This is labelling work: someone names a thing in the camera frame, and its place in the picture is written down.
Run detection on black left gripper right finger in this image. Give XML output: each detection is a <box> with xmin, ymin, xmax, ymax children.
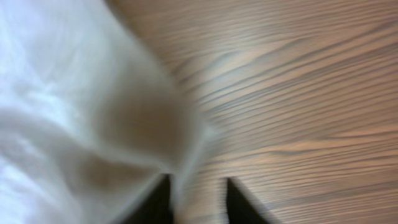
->
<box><xmin>226</xmin><ymin>177</ymin><xmax>271</xmax><ymax>224</ymax></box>

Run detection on beige khaki shorts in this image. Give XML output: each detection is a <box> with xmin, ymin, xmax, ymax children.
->
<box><xmin>1</xmin><ymin>0</ymin><xmax>216</xmax><ymax>223</ymax></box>

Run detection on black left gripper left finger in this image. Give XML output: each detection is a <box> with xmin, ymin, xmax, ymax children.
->
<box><xmin>123</xmin><ymin>174</ymin><xmax>173</xmax><ymax>224</ymax></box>

